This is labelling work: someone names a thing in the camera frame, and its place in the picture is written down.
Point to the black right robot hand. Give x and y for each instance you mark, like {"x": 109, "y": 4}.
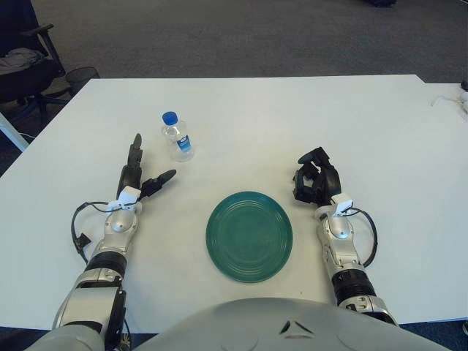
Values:
{"x": 331, "y": 181}

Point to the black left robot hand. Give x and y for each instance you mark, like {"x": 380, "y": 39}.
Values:
{"x": 129, "y": 177}

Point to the clear bottle with blue cap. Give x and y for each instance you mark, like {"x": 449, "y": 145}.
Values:
{"x": 179, "y": 144}

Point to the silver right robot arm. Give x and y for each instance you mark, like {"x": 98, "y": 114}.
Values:
{"x": 340, "y": 241}

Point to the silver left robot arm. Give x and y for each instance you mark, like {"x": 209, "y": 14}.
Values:
{"x": 117, "y": 234}

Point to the green round plate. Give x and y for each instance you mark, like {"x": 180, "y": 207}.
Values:
{"x": 248, "y": 237}

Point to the black mesh wastebasket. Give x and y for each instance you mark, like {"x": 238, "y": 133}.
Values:
{"x": 82, "y": 78}

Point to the white table leg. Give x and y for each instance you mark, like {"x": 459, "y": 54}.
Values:
{"x": 12, "y": 131}

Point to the black office chair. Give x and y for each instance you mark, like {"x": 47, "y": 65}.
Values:
{"x": 22, "y": 84}

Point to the grey cloth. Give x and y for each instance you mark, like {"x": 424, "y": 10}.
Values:
{"x": 18, "y": 58}

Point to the silver robot torso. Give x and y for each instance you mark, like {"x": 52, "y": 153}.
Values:
{"x": 256, "y": 329}

